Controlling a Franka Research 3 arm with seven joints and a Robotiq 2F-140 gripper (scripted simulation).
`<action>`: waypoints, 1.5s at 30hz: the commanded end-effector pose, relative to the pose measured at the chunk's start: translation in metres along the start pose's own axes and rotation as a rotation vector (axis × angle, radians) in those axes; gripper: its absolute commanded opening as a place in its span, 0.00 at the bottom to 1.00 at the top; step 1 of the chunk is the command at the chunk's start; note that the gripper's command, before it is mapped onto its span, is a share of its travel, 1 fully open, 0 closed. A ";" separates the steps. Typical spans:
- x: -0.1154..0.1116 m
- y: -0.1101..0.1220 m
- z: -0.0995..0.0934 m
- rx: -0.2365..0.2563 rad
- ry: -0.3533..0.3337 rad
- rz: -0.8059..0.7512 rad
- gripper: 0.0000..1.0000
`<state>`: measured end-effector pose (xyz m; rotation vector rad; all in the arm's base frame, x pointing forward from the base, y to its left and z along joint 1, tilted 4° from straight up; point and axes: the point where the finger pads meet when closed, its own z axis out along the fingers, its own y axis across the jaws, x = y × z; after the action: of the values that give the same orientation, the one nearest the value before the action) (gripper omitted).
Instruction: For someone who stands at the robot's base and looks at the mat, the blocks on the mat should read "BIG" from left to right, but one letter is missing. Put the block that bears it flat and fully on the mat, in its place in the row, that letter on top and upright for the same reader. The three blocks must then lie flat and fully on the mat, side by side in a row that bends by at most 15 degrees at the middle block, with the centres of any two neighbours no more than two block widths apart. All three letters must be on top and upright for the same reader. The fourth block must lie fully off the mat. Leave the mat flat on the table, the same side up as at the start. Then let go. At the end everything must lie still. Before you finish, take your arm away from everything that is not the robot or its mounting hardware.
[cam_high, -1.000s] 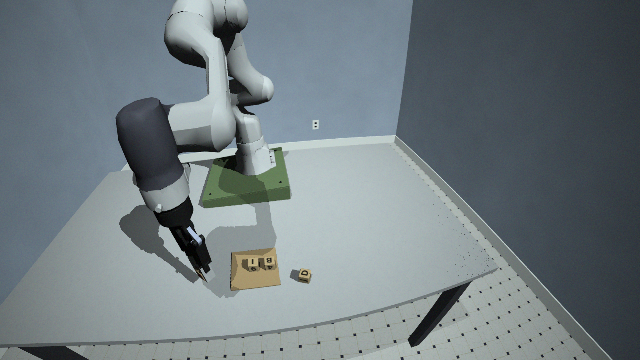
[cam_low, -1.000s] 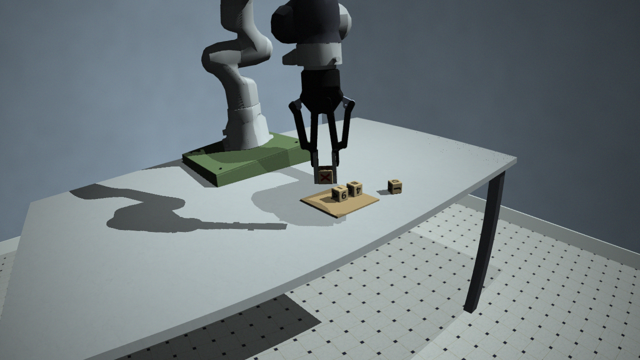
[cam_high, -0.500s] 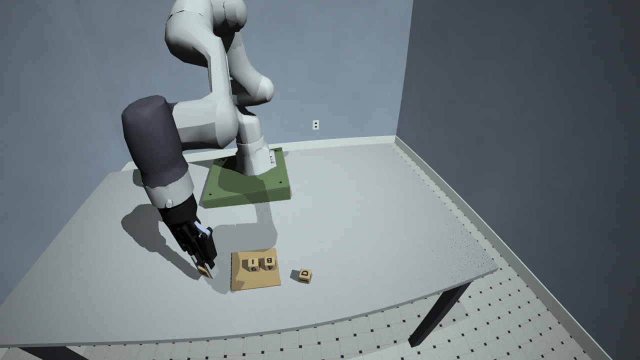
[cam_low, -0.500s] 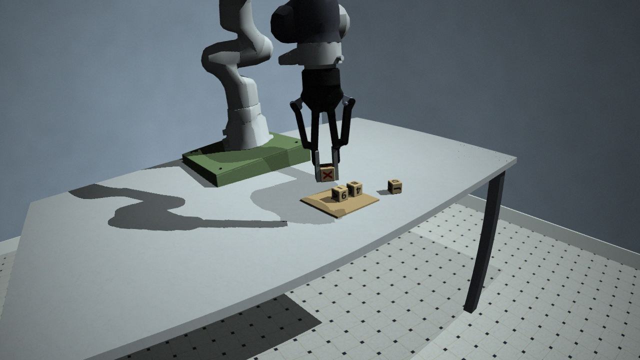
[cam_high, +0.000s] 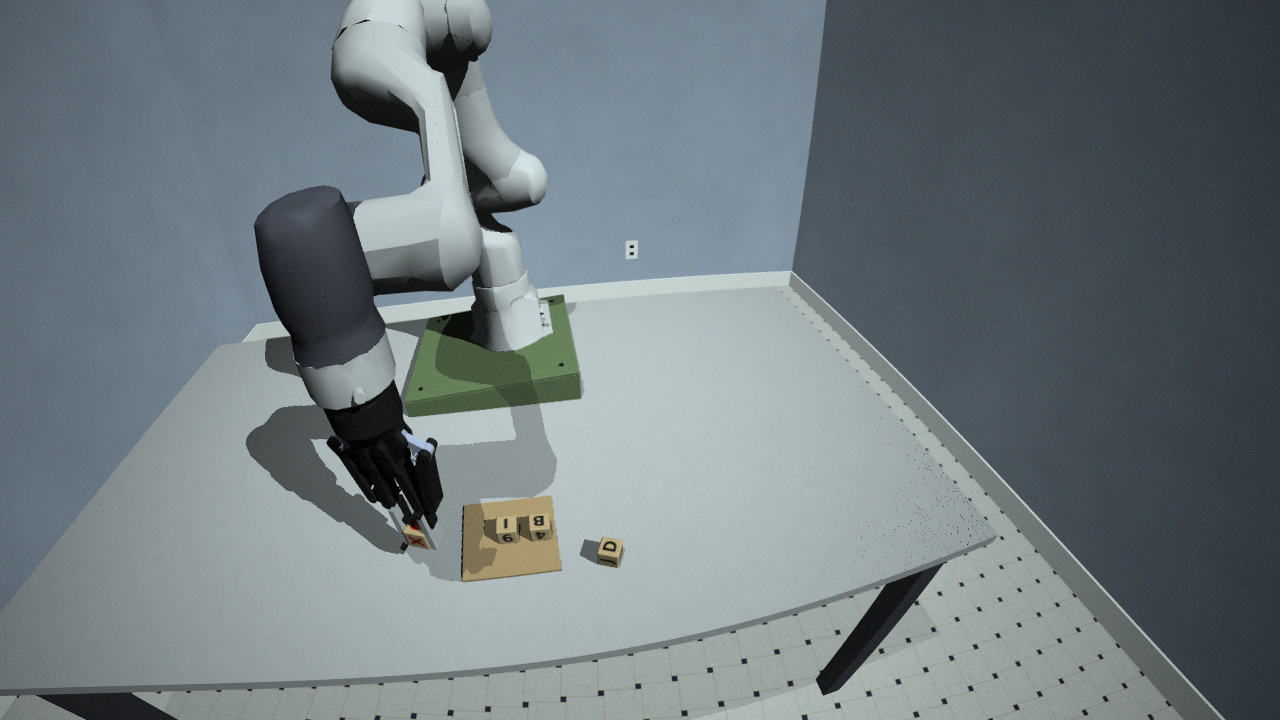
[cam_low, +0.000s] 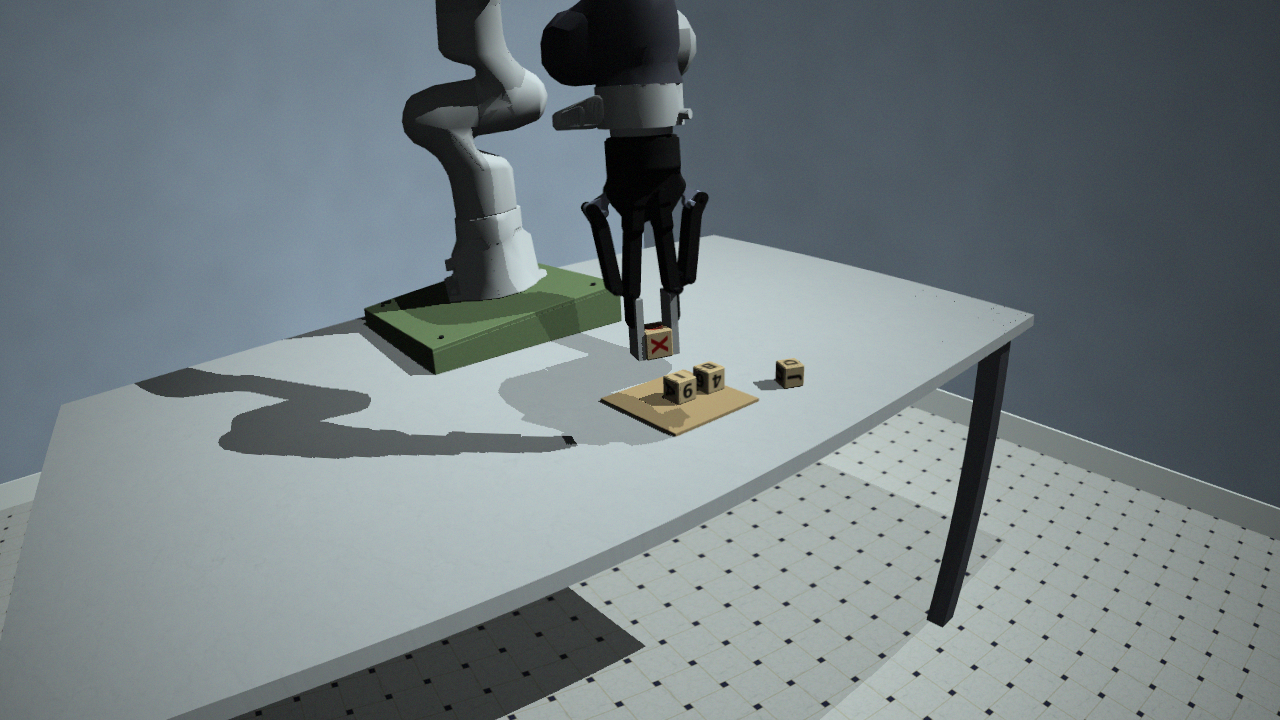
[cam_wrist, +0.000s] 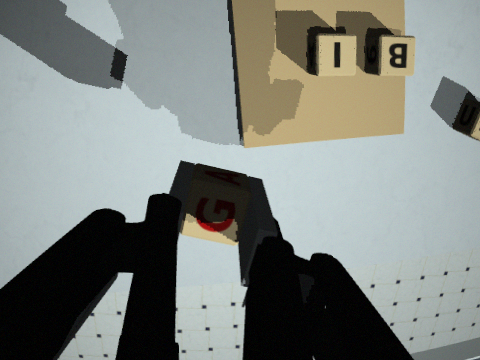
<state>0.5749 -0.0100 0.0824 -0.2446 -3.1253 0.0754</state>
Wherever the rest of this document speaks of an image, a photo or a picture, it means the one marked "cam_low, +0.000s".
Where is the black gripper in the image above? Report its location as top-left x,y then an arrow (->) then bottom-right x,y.
581,135 -> 709,361

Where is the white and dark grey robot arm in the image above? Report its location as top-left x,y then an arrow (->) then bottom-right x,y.
402,0 -> 696,302

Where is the beige letter block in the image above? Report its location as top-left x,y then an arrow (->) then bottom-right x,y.
644,322 -> 673,360
663,370 -> 696,404
774,357 -> 804,389
692,361 -> 724,395

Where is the tan square mat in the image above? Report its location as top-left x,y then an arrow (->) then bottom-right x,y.
602,377 -> 759,437

